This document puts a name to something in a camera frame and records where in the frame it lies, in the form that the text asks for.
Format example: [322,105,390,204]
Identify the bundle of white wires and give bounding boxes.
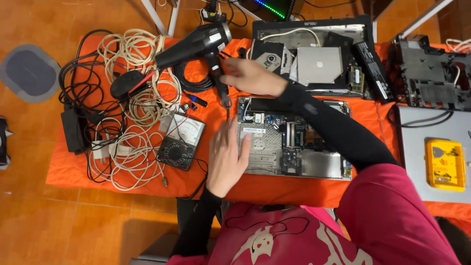
[445,38,471,54]

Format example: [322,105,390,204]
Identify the grey stool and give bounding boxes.
[129,197,222,265]

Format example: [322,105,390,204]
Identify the black hair dryer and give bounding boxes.
[155,22,233,109]

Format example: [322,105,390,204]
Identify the black power strip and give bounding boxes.
[200,0,228,23]

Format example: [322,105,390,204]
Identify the person's left hand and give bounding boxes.
[206,117,253,199]

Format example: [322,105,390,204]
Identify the person's right hand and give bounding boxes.
[220,57,290,98]

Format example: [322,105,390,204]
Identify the orange cloth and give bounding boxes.
[46,35,471,221]

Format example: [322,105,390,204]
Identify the black cable loop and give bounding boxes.
[386,105,455,129]

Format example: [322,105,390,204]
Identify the black analog multimeter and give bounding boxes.
[156,113,206,172]

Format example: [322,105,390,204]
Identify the coil of white cable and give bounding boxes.
[124,68,182,126]
[88,124,169,191]
[97,29,167,86]

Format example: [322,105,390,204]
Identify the tangle of black cables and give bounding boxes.
[58,29,127,183]

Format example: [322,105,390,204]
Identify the coiled black cable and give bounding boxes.
[173,60,218,93]

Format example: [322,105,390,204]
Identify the white metal frame legs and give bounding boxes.
[140,0,182,38]

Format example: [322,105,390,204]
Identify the black power adapter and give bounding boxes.
[60,106,88,155]

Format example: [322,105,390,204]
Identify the grey floor mat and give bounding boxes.
[0,44,62,104]

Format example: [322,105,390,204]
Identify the silver optical drive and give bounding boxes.
[290,47,345,87]

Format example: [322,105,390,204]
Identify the black and blue usb stick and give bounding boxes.
[183,92,209,107]

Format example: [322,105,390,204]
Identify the black laptop chassis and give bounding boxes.
[252,15,377,99]

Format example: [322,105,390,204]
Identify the black oval device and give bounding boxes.
[110,70,148,102]

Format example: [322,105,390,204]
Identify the person's pink printed shirt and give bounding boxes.
[166,163,462,265]

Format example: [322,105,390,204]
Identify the yellow bit case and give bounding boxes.
[426,138,467,192]

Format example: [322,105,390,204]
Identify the black and white object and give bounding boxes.
[0,116,14,171]

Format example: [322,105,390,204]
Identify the white plug charger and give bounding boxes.
[91,139,110,163]

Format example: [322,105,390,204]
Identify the black stripped laptop frame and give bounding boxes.
[389,34,471,112]

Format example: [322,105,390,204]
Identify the red probe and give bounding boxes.
[128,71,158,94]

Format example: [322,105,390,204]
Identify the open silver laptop base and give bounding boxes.
[235,96,353,181]

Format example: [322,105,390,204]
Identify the black device with led strip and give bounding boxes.
[241,0,306,21]

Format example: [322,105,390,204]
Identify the white metal frame bar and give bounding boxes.
[372,0,455,42]

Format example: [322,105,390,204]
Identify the green memory module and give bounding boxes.
[348,66,366,93]

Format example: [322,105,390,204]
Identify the open black optical drive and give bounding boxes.
[250,39,296,77]

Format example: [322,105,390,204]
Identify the black laptop battery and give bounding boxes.
[351,41,395,105]

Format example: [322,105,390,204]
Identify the closed silver laptop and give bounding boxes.
[395,105,471,204]

